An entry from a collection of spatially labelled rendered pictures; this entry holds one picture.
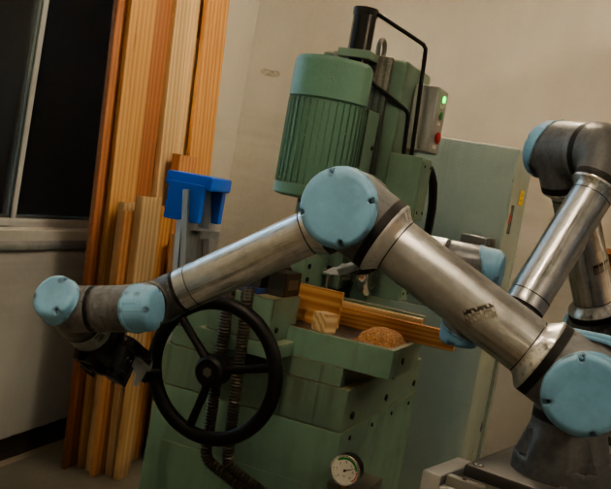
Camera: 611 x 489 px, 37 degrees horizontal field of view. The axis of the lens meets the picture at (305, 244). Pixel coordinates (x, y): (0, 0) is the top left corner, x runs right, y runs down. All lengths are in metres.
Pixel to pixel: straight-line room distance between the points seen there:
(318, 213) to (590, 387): 0.44
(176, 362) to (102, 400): 1.43
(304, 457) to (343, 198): 0.77
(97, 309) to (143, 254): 1.95
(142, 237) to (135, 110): 0.49
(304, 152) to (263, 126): 2.69
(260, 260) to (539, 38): 3.06
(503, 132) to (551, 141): 2.52
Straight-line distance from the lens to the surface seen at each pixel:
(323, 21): 4.61
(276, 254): 1.46
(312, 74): 1.96
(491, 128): 4.33
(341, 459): 1.80
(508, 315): 1.28
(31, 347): 3.48
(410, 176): 2.13
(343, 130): 1.96
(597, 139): 1.74
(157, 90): 3.69
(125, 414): 3.41
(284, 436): 1.90
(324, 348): 1.84
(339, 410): 1.85
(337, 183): 1.27
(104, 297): 1.44
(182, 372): 1.99
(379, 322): 1.96
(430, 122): 2.23
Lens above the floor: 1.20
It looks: 4 degrees down
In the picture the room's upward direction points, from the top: 10 degrees clockwise
